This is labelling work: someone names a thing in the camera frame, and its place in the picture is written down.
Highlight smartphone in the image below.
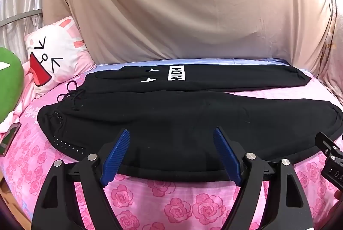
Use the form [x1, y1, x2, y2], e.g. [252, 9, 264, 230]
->
[0, 123, 22, 157]

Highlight grey metal rail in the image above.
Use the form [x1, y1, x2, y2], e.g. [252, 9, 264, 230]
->
[0, 8, 43, 27]

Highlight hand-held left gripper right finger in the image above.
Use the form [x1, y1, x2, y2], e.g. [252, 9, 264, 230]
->
[213, 127, 315, 230]

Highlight black pants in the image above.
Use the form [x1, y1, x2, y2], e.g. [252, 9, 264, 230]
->
[37, 63, 343, 180]

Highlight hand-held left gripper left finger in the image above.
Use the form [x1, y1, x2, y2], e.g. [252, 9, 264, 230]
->
[31, 128, 131, 230]

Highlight pale floral blanket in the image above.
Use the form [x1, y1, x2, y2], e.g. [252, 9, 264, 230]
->
[316, 0, 343, 106]

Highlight white cartoon rabbit pillow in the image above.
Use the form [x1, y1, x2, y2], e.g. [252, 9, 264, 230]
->
[25, 16, 95, 95]

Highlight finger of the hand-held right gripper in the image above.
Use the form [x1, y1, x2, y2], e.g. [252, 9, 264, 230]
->
[315, 132, 343, 164]

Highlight pink rose-print bedsheet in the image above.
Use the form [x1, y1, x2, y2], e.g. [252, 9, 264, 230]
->
[0, 58, 343, 230]

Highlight green plush toy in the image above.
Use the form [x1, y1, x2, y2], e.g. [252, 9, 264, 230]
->
[0, 47, 24, 125]

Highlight beige cloth backdrop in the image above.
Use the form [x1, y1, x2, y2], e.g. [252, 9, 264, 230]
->
[42, 0, 338, 78]

